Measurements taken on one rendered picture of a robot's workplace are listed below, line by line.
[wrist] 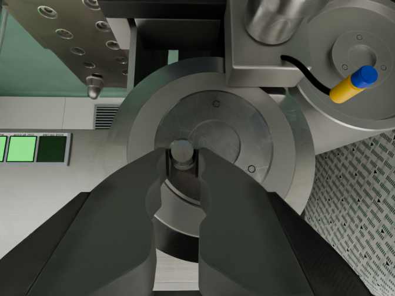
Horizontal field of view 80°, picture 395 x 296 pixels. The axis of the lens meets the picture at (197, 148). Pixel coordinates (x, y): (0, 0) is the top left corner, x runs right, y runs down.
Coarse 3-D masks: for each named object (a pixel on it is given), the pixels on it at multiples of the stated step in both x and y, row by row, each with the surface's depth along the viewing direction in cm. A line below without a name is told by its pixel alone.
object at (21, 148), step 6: (12, 138) 49; (18, 138) 49; (24, 138) 49; (30, 138) 49; (12, 144) 49; (18, 144) 49; (24, 144) 49; (30, 144) 49; (12, 150) 48; (18, 150) 48; (24, 150) 48; (30, 150) 48; (12, 156) 48; (18, 156) 48; (24, 156) 48; (30, 156) 48
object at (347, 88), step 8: (280, 56) 15; (288, 56) 14; (296, 64) 14; (304, 72) 13; (360, 72) 10; (368, 72) 10; (376, 72) 10; (312, 80) 13; (344, 80) 11; (352, 80) 10; (360, 80) 10; (368, 80) 10; (320, 88) 13; (328, 88) 12; (336, 88) 11; (344, 88) 11; (352, 88) 11; (360, 88) 10; (336, 96) 12; (344, 96) 11; (352, 96) 11
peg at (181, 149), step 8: (176, 144) 12; (184, 144) 12; (192, 144) 12; (176, 152) 12; (184, 152) 12; (192, 152) 12; (176, 160) 12; (184, 160) 12; (192, 160) 12; (176, 168) 14; (184, 168) 13
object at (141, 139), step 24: (216, 72) 17; (168, 96) 17; (240, 96) 17; (264, 96) 17; (144, 120) 16; (144, 144) 16; (288, 144) 16; (288, 168) 16; (168, 192) 15; (168, 216) 15; (192, 216) 15
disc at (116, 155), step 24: (168, 72) 18; (192, 72) 18; (144, 96) 17; (288, 96) 18; (120, 120) 17; (288, 120) 17; (120, 144) 17; (312, 144) 17; (312, 168) 17; (288, 192) 16; (168, 240) 15; (192, 240) 15
